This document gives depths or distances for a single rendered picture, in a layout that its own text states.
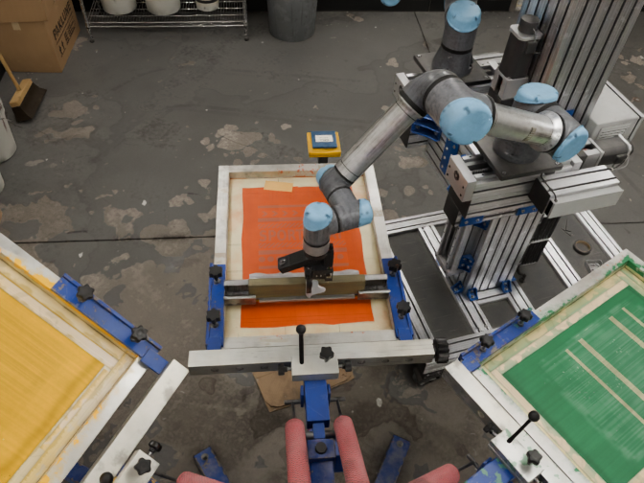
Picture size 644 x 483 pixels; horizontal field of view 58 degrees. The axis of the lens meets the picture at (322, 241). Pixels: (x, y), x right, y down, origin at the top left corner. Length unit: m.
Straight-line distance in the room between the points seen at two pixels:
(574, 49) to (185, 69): 3.16
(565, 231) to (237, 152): 2.02
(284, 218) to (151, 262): 1.33
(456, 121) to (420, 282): 1.54
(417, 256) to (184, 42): 2.78
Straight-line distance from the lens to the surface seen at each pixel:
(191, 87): 4.41
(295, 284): 1.75
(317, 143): 2.34
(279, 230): 2.02
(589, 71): 2.17
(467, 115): 1.45
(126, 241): 3.37
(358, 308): 1.83
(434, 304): 2.82
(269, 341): 1.72
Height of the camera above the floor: 2.46
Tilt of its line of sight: 49 degrees down
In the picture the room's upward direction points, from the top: 4 degrees clockwise
